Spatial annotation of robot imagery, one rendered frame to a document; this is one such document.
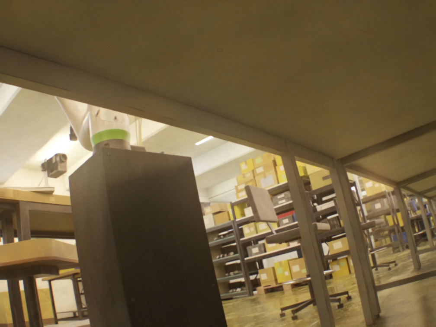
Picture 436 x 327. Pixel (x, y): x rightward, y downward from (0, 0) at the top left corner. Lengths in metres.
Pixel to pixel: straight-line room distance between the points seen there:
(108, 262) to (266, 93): 0.62
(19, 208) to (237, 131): 1.14
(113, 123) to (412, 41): 0.89
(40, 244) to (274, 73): 0.84
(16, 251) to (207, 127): 0.71
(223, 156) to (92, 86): 10.36
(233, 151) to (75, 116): 9.73
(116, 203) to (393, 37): 0.83
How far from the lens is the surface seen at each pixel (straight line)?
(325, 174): 6.13
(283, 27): 0.82
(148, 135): 8.31
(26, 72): 0.74
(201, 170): 11.58
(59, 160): 2.25
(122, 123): 1.14
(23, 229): 1.85
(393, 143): 1.98
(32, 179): 10.86
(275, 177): 6.52
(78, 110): 1.33
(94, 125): 1.15
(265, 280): 6.54
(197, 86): 0.95
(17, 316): 1.98
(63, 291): 10.55
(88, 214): 1.05
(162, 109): 0.93
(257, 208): 2.89
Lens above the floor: 0.41
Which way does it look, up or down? 16 degrees up
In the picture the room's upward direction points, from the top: 13 degrees counter-clockwise
